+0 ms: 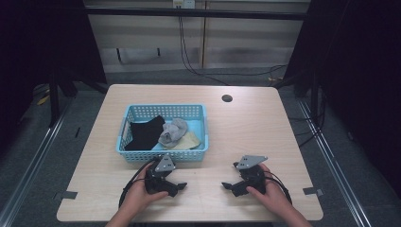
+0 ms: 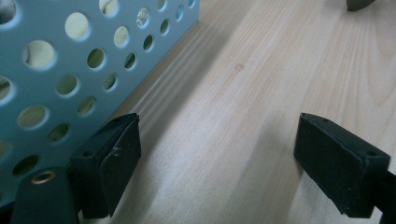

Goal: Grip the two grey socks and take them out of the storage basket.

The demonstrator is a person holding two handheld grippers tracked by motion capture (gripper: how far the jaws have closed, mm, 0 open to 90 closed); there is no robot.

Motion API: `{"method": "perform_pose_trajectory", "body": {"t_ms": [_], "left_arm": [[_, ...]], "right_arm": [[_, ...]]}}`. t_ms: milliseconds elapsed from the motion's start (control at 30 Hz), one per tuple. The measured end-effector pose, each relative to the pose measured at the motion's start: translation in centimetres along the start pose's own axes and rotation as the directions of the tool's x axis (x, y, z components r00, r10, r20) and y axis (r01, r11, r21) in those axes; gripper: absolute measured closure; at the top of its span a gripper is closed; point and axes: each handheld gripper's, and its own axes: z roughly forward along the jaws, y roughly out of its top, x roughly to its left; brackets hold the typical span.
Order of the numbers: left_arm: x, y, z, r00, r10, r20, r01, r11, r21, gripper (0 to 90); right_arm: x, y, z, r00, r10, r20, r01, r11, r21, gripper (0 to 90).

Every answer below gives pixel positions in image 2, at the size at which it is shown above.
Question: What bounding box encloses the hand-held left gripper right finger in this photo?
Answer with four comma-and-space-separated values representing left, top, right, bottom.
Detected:
292, 112, 391, 219

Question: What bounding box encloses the dark green object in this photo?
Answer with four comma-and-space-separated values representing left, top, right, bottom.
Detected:
346, 0, 377, 13

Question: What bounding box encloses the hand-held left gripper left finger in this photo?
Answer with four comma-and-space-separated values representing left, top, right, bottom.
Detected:
67, 112, 142, 219

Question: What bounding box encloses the light blue perforated basket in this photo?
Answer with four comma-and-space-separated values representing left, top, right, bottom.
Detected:
0, 0, 201, 209

